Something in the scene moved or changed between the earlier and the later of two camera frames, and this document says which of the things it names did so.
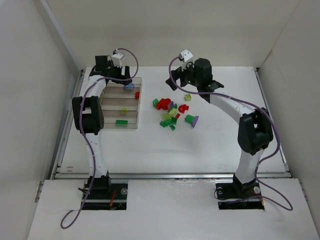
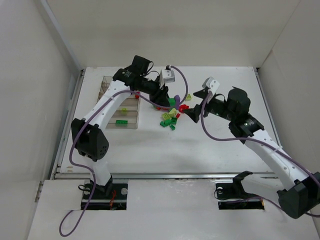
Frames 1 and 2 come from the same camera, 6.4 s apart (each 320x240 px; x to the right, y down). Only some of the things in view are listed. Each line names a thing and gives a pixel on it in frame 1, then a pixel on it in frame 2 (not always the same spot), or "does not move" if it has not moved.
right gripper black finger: x=174 y=73 → x=195 y=112
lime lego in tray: x=124 y=110 does not move
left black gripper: x=122 y=75 → x=158 y=94
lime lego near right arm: x=188 y=97 does not move
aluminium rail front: x=171 y=176 does not move
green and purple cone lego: x=191 y=119 → x=174 y=101
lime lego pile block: x=171 y=114 does not move
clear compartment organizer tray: x=120 y=104 does not move
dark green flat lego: x=121 y=123 does not move
